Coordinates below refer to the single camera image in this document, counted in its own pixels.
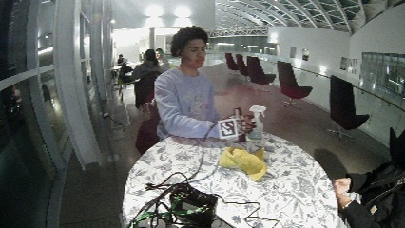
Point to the floral white tablecloth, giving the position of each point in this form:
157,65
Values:
291,193

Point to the glass wall window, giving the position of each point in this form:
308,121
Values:
384,75

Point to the wall handrail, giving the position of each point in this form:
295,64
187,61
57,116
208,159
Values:
349,84

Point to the yellow cloth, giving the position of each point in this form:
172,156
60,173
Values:
244,161

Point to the black device box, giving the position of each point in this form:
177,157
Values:
193,202

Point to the the person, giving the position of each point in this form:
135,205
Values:
183,101

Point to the clear spray bottle white trigger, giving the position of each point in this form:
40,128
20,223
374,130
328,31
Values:
257,130

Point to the dark red chair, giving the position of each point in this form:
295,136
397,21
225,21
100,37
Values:
147,131
241,66
231,62
344,107
256,72
291,84

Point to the wall picture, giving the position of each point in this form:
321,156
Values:
292,52
344,63
305,54

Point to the white marker cube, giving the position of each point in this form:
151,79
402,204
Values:
228,128

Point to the white pillar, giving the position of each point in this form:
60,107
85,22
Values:
76,88

